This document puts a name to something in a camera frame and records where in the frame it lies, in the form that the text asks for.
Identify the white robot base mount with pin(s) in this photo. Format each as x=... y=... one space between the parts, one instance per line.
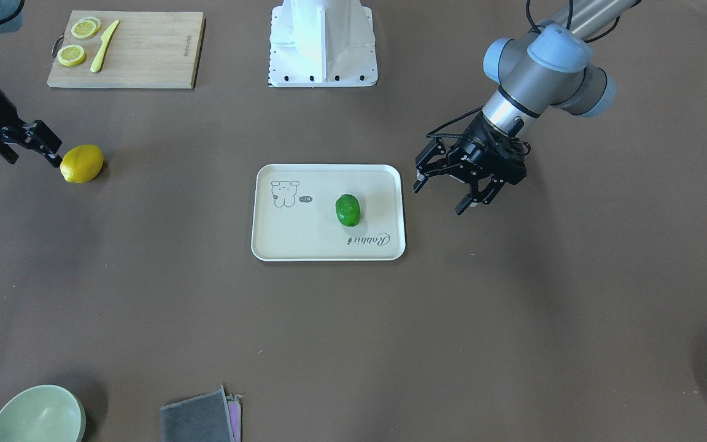
x=322 y=44

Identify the lower lemon slice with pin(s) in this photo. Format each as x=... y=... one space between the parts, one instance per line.
x=71 y=55

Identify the grey folded cloth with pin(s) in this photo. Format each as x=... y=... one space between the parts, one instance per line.
x=201 y=418

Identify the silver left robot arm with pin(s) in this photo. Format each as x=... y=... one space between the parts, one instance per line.
x=550 y=66

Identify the upper lemon slice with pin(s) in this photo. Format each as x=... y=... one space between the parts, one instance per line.
x=86 y=27

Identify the lemon slice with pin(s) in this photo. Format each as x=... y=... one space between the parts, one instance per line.
x=86 y=27
x=71 y=55

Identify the yellow plastic knife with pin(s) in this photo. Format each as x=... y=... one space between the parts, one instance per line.
x=100 y=56

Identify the light green bowl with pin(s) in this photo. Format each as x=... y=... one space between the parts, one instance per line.
x=43 y=413

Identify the bamboo cutting board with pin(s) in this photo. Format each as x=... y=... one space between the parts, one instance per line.
x=147 y=50

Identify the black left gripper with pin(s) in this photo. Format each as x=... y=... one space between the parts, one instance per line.
x=475 y=149

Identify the pink folded cloth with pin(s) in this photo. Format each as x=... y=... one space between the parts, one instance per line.
x=235 y=412

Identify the yellow lemon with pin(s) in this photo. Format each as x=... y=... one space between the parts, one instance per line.
x=82 y=163

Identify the green lime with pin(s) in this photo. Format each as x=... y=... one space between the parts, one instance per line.
x=348 y=210

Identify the cream rabbit tray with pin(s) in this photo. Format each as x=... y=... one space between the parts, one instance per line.
x=294 y=215

